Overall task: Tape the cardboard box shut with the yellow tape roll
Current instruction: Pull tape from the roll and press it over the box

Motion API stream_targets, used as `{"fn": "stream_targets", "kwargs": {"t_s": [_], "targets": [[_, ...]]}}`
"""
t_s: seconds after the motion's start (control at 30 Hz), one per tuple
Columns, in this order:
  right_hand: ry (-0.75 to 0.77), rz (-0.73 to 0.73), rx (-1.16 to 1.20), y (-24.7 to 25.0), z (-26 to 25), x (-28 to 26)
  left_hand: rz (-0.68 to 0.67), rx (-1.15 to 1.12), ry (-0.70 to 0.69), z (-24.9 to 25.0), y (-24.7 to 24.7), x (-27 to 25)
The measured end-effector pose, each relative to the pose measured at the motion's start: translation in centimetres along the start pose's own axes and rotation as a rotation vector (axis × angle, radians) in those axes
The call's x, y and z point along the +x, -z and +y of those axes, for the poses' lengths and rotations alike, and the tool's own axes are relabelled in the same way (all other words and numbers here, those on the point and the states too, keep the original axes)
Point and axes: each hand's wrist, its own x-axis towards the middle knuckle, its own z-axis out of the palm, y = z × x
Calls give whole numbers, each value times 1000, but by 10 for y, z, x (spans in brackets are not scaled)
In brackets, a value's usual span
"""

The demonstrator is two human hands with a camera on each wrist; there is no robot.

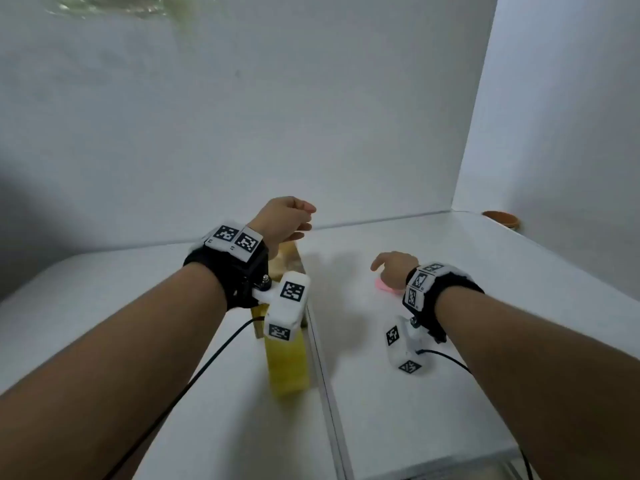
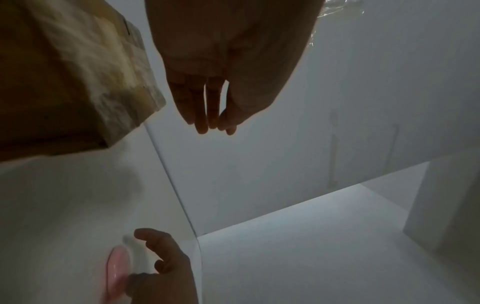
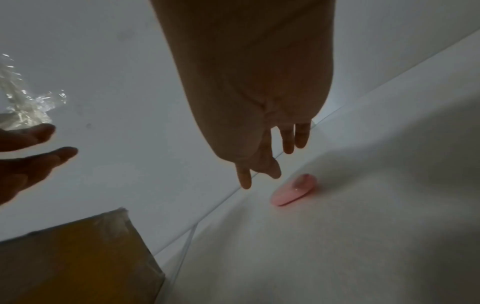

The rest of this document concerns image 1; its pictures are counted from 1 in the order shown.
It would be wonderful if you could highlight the crumpled clear plastic film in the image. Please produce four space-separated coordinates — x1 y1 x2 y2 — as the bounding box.
46 0 197 36

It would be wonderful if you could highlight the white wrist camera with markers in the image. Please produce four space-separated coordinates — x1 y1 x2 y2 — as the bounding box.
252 271 311 342
383 319 436 377

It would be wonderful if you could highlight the black wrist strap with markers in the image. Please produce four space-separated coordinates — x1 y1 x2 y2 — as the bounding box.
183 224 271 311
402 263 485 344

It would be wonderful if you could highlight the brown bowl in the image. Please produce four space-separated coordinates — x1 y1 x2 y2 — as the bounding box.
481 210 521 231

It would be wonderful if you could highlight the person's right forearm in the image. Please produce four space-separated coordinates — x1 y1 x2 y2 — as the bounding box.
433 286 640 480

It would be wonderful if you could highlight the black cable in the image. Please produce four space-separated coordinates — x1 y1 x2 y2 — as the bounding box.
417 349 532 480
104 317 266 480

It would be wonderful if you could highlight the person's right hand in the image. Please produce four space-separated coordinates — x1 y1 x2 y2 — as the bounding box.
370 252 420 291

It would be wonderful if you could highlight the person's left forearm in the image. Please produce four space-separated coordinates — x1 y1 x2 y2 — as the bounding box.
0 262 229 480

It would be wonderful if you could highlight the person's left hand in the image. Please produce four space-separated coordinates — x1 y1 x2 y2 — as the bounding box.
248 196 317 256

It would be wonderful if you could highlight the tall yellow box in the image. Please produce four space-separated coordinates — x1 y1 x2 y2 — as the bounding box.
252 240 314 398

